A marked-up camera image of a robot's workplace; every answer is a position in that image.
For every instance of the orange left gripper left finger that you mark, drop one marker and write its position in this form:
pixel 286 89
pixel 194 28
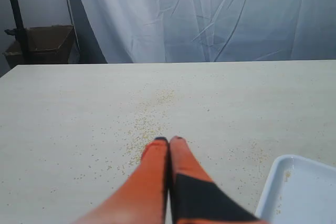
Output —
pixel 143 196

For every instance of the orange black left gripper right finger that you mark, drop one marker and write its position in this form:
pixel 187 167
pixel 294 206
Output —
pixel 195 198

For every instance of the white plastic tray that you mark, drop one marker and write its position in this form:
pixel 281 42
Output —
pixel 298 190

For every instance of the brown cardboard box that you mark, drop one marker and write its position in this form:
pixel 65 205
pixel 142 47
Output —
pixel 47 46

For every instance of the white fabric backdrop curtain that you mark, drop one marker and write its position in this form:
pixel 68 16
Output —
pixel 148 31

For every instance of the black vertical stand pole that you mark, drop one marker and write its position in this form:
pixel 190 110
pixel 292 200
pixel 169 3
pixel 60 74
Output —
pixel 19 32

